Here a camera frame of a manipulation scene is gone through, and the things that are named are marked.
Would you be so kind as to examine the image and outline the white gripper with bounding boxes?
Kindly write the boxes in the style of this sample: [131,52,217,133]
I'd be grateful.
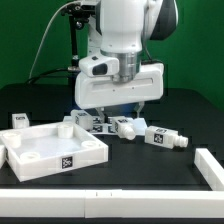
[75,54,164,123]

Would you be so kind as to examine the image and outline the white square table top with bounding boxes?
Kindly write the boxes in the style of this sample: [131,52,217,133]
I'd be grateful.
[0,122,108,182]

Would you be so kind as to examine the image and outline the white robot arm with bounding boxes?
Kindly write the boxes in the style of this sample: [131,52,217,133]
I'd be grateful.
[75,0,178,111]

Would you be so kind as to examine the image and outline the white paper marker sheet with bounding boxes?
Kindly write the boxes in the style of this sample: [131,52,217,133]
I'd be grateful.
[63,116,147,136]

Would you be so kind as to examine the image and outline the white front fence bar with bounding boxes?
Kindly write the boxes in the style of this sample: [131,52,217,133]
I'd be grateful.
[0,189,224,218]

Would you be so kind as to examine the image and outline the white fence bar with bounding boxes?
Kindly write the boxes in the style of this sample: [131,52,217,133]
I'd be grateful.
[0,145,5,168]
[194,148,224,191]
[0,189,224,218]

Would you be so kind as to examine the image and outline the white right fence bar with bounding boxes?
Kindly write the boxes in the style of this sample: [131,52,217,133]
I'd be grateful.
[194,148,224,191]

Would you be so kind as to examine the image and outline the white left fence bar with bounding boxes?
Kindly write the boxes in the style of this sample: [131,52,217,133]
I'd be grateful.
[0,145,5,168]

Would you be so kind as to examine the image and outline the black cables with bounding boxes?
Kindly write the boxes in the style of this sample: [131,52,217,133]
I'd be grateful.
[25,67,82,85]

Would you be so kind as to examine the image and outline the grey cable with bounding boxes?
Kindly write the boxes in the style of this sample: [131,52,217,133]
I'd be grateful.
[28,1,81,80]

